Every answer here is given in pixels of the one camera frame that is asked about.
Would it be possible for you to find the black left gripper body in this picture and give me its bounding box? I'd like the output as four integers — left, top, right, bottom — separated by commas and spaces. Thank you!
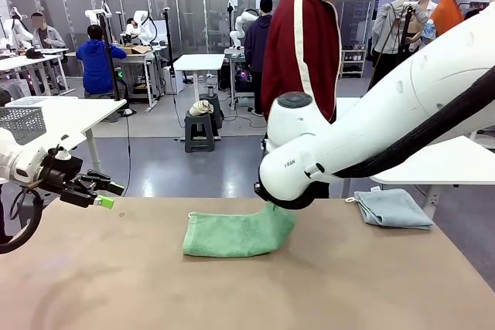
37, 155, 97, 208

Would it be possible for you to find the light green towel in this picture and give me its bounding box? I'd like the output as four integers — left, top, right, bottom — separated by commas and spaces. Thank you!
182, 202, 298, 259

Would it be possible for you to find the light blue towel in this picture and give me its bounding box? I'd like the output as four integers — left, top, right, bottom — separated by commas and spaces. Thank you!
345, 189, 435, 231

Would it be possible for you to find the white side table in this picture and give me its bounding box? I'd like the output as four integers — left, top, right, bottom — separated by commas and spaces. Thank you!
4, 96, 128, 172
336, 96, 495, 209

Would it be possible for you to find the grey plastic stool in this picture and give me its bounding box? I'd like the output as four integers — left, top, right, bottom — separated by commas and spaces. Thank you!
184, 110, 217, 154

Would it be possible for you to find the person in blue hoodie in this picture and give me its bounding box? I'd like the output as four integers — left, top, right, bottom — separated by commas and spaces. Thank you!
75, 23, 128, 100

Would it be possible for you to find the long white workbench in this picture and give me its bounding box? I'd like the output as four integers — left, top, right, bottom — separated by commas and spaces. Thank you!
0, 53, 74, 96

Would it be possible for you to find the beige crumpled cloth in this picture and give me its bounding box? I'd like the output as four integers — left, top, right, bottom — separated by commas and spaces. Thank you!
188, 100, 215, 117

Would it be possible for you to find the black tripod pole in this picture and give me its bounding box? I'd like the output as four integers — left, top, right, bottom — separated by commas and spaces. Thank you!
96, 11, 137, 117

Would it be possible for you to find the black plastic stool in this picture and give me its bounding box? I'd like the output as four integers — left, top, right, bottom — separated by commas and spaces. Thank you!
199, 93, 224, 130

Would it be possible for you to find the cardboard box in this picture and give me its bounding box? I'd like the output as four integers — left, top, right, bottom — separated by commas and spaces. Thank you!
122, 44, 152, 56

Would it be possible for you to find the seated person grey jacket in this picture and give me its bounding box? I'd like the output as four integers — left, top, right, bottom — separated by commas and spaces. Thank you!
30, 12, 67, 49

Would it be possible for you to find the thin black pole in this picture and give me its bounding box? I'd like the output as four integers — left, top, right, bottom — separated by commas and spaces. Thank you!
162, 7, 177, 83

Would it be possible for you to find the white standing desk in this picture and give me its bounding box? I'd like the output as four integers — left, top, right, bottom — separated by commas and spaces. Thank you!
172, 53, 226, 141

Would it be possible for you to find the person in dark hoodie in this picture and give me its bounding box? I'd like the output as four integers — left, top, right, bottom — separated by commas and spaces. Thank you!
244, 0, 276, 117

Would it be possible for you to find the person in red jacket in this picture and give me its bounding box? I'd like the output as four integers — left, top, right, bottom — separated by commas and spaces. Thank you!
261, 0, 343, 199

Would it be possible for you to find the white shoe rack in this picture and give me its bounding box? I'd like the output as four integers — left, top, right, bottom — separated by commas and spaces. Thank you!
339, 48, 367, 79

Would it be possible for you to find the mannequin in grey hoodie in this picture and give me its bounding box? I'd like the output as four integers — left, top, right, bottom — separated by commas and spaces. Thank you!
371, 0, 430, 76

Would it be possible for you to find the mannequin in orange outfit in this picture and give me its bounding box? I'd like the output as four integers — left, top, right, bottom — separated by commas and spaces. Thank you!
428, 0, 471, 37

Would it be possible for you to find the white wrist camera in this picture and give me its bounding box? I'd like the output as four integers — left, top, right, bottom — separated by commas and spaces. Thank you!
48, 145, 73, 161

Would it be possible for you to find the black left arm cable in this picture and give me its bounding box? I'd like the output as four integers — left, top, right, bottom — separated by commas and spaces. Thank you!
0, 185, 46, 256

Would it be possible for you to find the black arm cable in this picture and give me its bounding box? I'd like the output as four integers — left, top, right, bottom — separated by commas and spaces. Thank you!
340, 70, 495, 180
0, 185, 46, 256

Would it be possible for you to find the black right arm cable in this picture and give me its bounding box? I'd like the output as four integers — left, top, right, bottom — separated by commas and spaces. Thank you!
340, 70, 495, 180

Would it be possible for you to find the black camera tripod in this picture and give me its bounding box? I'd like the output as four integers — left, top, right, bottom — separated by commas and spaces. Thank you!
373, 1, 417, 76

